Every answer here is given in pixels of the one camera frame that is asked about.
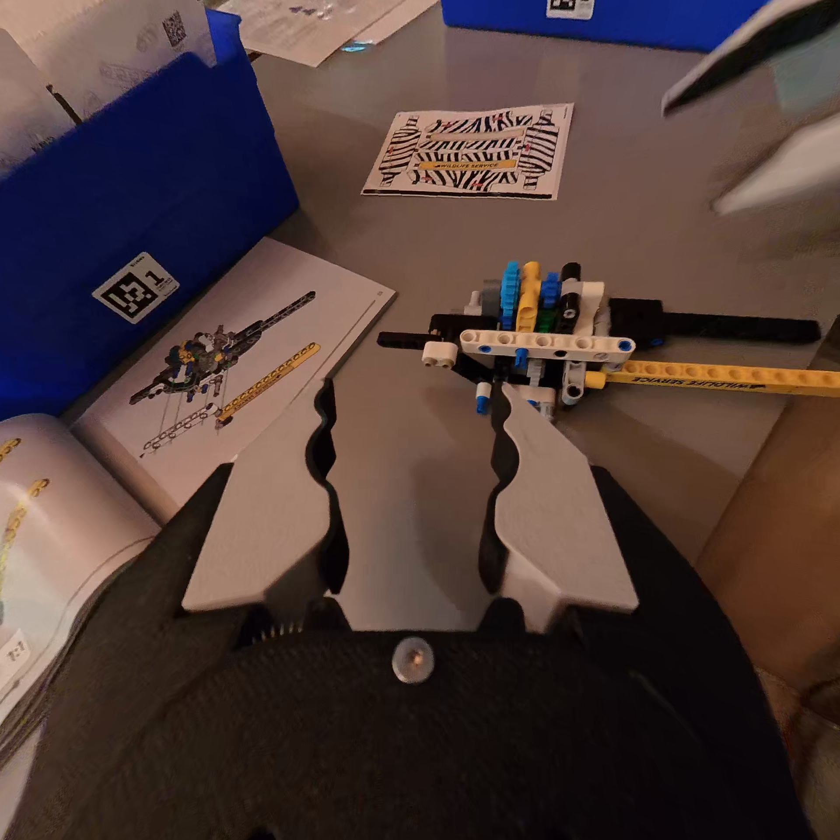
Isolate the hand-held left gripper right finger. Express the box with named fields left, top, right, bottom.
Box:
left=478, top=384, right=641, bottom=634

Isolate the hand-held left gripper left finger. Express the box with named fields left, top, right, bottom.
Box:
left=182, top=377, right=350, bottom=614

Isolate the white printed paper sheet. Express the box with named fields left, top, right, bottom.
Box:
left=217, top=0, right=439, bottom=68

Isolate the zebra striped sticker sheet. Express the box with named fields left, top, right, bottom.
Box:
left=361, top=101, right=576, bottom=201

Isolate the multicoloured lego assembly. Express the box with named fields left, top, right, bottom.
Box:
left=377, top=261, right=840, bottom=417

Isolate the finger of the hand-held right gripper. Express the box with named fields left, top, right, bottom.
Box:
left=661, top=0, right=840, bottom=117
left=712, top=115, right=840, bottom=217

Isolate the blue bin with paper bags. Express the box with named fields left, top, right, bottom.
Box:
left=0, top=7, right=301, bottom=421

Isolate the blue plastic bin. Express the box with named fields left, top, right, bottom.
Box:
left=441, top=0, right=769, bottom=53

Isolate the open lego instruction booklet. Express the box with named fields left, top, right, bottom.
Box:
left=0, top=236, right=398, bottom=762

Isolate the small white paper bag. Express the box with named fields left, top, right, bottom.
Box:
left=0, top=29, right=83, bottom=175

